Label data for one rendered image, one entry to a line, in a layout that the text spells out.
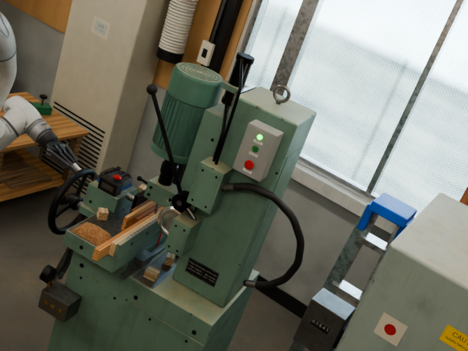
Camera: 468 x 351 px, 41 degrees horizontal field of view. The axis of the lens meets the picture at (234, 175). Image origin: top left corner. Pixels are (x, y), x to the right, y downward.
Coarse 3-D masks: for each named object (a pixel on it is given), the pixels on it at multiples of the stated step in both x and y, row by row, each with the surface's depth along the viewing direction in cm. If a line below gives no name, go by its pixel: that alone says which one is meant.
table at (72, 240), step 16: (80, 208) 232; (128, 208) 235; (80, 224) 215; (96, 224) 218; (112, 224) 221; (64, 240) 211; (80, 240) 208; (144, 240) 220; (112, 256) 204; (128, 256) 213; (112, 272) 206
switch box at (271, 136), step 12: (252, 132) 186; (264, 132) 185; (276, 132) 186; (252, 144) 187; (264, 144) 186; (276, 144) 187; (240, 156) 190; (252, 156) 188; (264, 156) 187; (240, 168) 191; (264, 168) 188
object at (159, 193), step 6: (150, 180) 223; (156, 180) 224; (150, 186) 223; (156, 186) 222; (162, 186) 222; (168, 186) 224; (174, 186) 225; (150, 192) 224; (156, 192) 223; (162, 192) 222; (168, 192) 221; (174, 192) 221; (150, 198) 224; (156, 198) 224; (162, 198) 222; (168, 198) 221; (162, 204) 223
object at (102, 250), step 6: (138, 222) 220; (126, 228) 214; (120, 234) 210; (108, 240) 204; (102, 246) 201; (108, 246) 202; (96, 252) 198; (102, 252) 200; (108, 252) 204; (96, 258) 199
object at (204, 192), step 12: (204, 168) 194; (216, 168) 194; (228, 168) 197; (204, 180) 195; (216, 180) 193; (228, 180) 200; (192, 192) 198; (204, 192) 196; (216, 192) 195; (192, 204) 200; (204, 204) 197; (216, 204) 199
